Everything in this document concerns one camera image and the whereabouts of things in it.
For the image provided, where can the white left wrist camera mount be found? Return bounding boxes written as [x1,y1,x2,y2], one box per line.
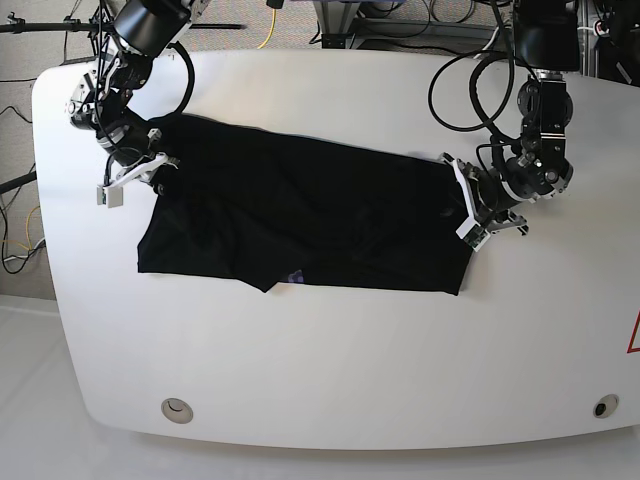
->
[437,153,530,252]

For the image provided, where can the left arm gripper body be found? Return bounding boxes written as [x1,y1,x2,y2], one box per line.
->
[472,149,574,225]

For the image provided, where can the grommet hole with dark plug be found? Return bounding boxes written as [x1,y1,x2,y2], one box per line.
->
[593,394,620,418]

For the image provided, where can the empty silver grommet hole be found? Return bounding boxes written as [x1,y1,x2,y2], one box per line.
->
[161,398,194,425]

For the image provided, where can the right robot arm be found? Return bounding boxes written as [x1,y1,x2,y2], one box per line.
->
[65,1,209,193]

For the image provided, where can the black tripod stand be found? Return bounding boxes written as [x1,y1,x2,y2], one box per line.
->
[1,1,115,56]

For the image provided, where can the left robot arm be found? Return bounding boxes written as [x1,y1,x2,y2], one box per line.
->
[469,1,580,222]

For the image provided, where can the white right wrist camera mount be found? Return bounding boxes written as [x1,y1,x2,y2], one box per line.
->
[96,152,180,208]

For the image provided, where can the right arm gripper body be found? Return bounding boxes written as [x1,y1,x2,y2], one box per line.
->
[96,109,167,187]

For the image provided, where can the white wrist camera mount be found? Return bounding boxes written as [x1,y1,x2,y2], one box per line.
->
[437,153,530,252]
[96,152,180,208]

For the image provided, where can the yellow cable on floor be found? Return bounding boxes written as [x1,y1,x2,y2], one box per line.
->
[257,0,285,50]

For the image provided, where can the black T-shirt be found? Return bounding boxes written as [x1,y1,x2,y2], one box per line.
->
[137,115,473,295]

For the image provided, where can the grey metal frame base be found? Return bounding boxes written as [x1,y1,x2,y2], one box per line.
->
[310,1,499,54]

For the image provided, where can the yellow cable at left edge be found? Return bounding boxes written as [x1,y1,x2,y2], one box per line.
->
[0,204,47,261]

